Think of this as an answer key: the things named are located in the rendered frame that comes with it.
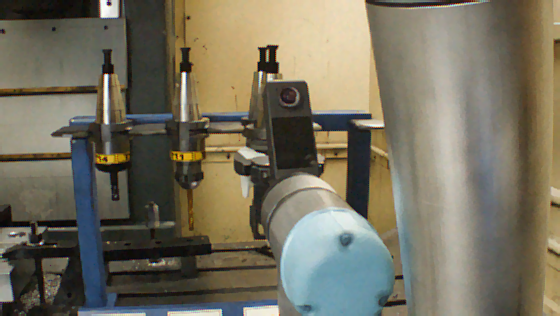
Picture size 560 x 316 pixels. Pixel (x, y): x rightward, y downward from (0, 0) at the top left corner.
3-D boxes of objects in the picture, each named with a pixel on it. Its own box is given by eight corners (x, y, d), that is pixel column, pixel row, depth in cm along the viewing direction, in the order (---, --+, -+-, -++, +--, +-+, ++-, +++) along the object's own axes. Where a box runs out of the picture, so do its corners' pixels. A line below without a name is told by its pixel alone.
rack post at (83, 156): (109, 325, 77) (92, 141, 72) (76, 327, 77) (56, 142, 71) (117, 297, 87) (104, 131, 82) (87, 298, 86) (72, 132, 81)
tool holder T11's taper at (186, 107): (205, 117, 75) (204, 71, 74) (199, 121, 71) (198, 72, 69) (175, 117, 75) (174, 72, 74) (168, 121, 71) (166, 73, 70)
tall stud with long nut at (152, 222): (161, 264, 102) (157, 203, 100) (147, 265, 102) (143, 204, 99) (162, 259, 105) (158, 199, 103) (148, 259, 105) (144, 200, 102)
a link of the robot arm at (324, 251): (289, 352, 33) (287, 235, 31) (266, 281, 44) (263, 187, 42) (399, 338, 34) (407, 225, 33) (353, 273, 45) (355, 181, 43)
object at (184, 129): (212, 133, 76) (212, 117, 76) (205, 140, 70) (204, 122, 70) (171, 133, 77) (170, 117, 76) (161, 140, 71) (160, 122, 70)
